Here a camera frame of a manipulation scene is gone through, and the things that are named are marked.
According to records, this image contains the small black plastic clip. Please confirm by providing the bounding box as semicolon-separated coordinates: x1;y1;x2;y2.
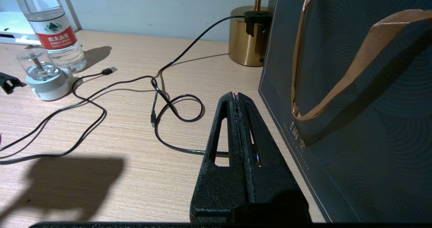
0;72;26;94

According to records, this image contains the white wifi router with antennas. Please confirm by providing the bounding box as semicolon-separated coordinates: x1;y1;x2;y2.
0;10;43;47

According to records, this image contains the clear water bottle red cap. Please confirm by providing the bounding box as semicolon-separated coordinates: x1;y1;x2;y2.
14;0;87;74

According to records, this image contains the small white clear-dome humidifier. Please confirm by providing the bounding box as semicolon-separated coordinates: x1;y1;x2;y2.
17;48;73;101

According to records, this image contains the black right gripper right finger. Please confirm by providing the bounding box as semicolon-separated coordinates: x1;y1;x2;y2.
233;92;312;223

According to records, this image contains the brass desk lamp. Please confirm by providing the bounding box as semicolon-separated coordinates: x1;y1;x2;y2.
229;0;275;67

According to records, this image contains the black block on lamp base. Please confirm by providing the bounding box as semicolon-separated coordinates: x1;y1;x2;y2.
244;10;273;38

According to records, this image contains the black lamp power cord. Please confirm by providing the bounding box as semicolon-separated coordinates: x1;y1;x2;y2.
151;16;247;155

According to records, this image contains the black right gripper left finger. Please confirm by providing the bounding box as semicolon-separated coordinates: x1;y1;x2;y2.
190;92;253;223

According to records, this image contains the dark blue gift bag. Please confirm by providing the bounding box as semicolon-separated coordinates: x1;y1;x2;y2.
258;0;432;223

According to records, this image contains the black USB cable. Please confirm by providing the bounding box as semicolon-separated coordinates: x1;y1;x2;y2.
0;66;206;164

